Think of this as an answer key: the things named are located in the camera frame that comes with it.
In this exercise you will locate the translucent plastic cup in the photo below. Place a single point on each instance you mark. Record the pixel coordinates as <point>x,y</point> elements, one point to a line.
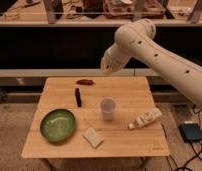
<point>107,108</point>

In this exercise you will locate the beige rectangular sponge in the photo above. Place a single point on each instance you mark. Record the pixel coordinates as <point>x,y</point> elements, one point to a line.
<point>92,137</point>

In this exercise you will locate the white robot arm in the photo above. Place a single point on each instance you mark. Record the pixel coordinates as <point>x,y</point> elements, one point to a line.
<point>136,40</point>

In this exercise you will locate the white spray bottle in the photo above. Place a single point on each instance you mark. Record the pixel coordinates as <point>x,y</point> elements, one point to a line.
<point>145,119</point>

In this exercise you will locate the wooden folding table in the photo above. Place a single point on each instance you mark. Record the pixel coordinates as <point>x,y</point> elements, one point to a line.
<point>132,96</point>

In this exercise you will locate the red tray on shelf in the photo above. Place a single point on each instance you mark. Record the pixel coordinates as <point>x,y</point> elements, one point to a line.
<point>126,9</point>

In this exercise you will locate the green ceramic bowl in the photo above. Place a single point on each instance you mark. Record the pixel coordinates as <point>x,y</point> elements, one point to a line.
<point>58,125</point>

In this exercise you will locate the black foot pedal box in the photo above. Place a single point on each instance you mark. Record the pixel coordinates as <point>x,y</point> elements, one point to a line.
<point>190,132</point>

